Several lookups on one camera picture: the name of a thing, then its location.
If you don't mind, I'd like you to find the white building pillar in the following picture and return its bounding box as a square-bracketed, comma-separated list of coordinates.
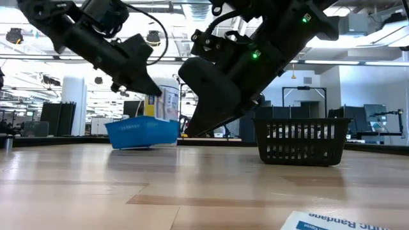
[61, 75, 88, 137]

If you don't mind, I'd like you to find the black ceiling projector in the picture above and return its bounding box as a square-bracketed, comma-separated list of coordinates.
[42, 75, 61, 88]

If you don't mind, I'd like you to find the black plastic basket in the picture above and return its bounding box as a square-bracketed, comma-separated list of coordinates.
[252, 117, 352, 167]

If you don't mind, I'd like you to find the black partition panel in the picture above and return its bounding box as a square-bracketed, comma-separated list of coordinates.
[40, 102, 77, 137]
[327, 106, 366, 139]

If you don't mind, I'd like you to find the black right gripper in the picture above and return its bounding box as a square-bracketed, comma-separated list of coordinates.
[178, 29, 286, 139]

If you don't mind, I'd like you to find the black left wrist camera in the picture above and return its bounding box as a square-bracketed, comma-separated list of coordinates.
[81, 0, 130, 39]

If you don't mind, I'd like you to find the disinfecting wipes canister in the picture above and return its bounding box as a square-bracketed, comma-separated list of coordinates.
[143, 76, 180, 121]

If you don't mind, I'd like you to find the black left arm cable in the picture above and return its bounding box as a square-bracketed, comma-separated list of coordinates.
[126, 3, 169, 66]

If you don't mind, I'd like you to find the grey computer monitor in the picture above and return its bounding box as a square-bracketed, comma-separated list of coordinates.
[363, 103, 388, 125]

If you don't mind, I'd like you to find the grey ceiling air unit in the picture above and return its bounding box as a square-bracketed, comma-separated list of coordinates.
[338, 14, 375, 36]

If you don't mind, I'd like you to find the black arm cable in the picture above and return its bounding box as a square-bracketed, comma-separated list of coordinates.
[209, 9, 253, 43]
[126, 3, 169, 66]

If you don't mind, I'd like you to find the silver air duct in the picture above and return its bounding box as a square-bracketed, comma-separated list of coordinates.
[183, 0, 218, 23]

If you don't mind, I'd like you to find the dark computer monitor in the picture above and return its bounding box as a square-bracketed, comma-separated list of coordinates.
[123, 100, 144, 119]

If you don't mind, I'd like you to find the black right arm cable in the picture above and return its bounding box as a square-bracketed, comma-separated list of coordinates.
[209, 9, 253, 43]

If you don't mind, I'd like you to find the black camera boom stand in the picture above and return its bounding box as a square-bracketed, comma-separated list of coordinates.
[369, 109, 405, 139]

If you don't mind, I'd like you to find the black curtain partition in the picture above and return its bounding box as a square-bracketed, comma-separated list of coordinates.
[238, 101, 320, 143]

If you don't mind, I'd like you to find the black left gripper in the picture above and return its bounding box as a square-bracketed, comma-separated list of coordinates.
[62, 24, 163, 96]

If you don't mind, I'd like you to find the blue plastic basket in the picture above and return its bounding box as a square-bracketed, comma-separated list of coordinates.
[104, 115, 180, 150]

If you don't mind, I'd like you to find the black ceiling camera device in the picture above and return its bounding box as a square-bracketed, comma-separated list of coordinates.
[146, 30, 162, 47]
[5, 27, 24, 45]

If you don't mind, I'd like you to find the white cabinet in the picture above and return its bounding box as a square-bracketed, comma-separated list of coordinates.
[90, 117, 114, 136]

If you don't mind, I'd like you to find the blue striped fabric bandage packet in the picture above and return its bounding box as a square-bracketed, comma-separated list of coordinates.
[280, 210, 392, 230]
[155, 84, 180, 123]

